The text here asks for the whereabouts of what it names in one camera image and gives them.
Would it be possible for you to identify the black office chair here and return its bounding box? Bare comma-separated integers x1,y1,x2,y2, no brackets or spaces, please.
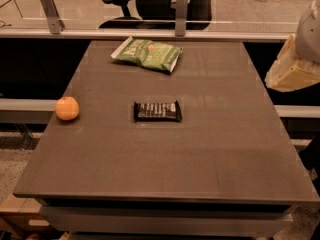
99,0,212,30

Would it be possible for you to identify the black candy bar wrapper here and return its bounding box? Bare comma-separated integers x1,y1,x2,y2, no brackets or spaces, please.
134,101,182,122

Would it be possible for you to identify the metal bracket post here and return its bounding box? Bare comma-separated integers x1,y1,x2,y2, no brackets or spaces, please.
40,0,65,34
175,0,188,37

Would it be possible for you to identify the left metal bracket post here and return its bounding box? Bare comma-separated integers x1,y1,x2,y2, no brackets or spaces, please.
40,0,65,34

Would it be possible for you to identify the middle metal bracket post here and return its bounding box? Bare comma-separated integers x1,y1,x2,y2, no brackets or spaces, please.
175,0,188,37

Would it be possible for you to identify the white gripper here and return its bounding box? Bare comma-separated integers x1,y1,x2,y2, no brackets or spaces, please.
265,0,320,92

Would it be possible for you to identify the orange fruit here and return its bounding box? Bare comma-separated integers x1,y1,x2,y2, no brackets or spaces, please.
55,96,80,121

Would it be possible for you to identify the green jalapeno chip bag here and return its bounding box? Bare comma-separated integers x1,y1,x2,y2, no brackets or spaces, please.
111,37,182,73

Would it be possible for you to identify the cardboard box under table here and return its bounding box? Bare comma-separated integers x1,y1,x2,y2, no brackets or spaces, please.
0,194,57,240

